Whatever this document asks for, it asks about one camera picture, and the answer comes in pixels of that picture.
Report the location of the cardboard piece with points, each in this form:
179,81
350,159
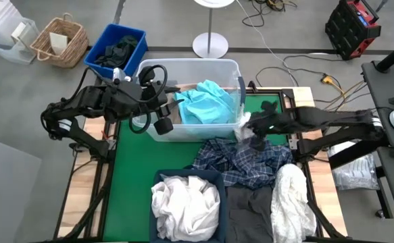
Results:
18,32

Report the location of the yellow power plug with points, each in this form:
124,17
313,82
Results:
326,80

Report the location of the large clear plastic bin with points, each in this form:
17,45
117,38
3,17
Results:
190,71

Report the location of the red and black toolbox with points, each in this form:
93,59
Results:
348,30

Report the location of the blue plastic bin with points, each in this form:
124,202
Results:
103,35

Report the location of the small clear plastic bin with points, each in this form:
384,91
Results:
4,50

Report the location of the clear plastic bag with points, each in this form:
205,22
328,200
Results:
355,172

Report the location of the dark grey garment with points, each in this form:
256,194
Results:
247,216

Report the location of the wicker basket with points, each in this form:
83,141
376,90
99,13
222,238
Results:
71,50

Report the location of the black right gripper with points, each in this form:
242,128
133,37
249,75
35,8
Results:
266,123

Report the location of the cream paper sheet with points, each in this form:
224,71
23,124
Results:
58,44

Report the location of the teal garment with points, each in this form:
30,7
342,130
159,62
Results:
205,104

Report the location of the crumpled white garment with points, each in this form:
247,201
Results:
183,206

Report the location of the dark green garment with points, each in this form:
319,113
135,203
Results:
117,54

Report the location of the small white lace garment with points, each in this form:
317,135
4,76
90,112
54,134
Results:
241,130

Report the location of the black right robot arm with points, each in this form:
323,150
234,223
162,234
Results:
318,118

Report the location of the black equipment cart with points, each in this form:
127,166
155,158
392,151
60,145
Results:
382,91

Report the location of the navy and white fabric bin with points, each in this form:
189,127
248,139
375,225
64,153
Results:
200,172

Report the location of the long white textured garment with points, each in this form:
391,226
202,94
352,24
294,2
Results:
291,202

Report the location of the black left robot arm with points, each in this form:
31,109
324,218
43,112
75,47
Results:
92,98

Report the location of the green table mat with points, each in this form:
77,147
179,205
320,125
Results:
132,175

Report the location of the grey board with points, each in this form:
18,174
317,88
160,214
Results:
4,192

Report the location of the blue plaid shirt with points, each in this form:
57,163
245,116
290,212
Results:
237,162

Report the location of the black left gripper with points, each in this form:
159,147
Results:
156,98

